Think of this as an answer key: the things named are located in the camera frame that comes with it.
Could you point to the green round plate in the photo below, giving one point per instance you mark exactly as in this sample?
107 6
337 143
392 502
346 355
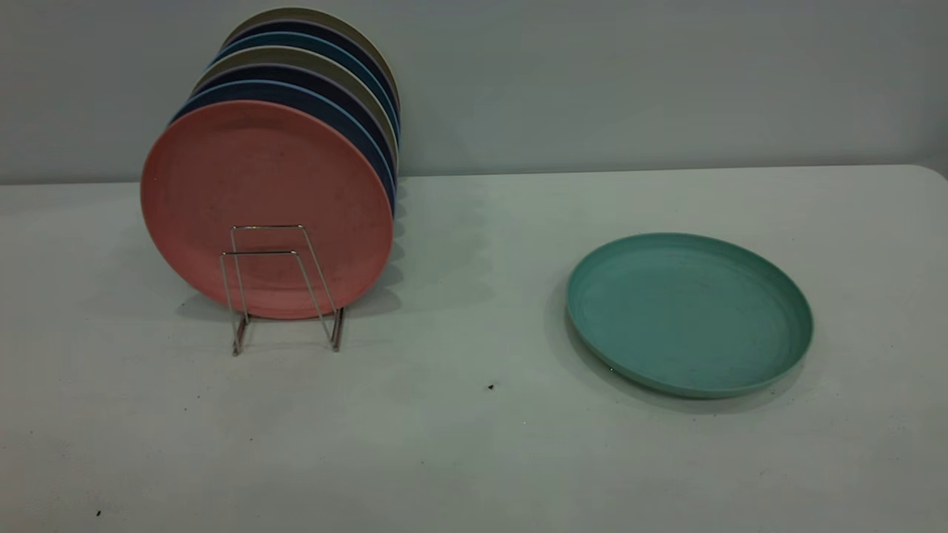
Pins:
689 311

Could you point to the pink round plate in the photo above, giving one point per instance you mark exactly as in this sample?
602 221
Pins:
259 192

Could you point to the dark purple round plate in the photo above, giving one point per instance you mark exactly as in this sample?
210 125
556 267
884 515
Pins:
318 27
296 74

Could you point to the teal blue round plate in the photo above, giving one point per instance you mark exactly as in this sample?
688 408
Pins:
311 41

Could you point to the beige round plate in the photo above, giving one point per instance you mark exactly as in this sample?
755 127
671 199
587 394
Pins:
289 55
311 13

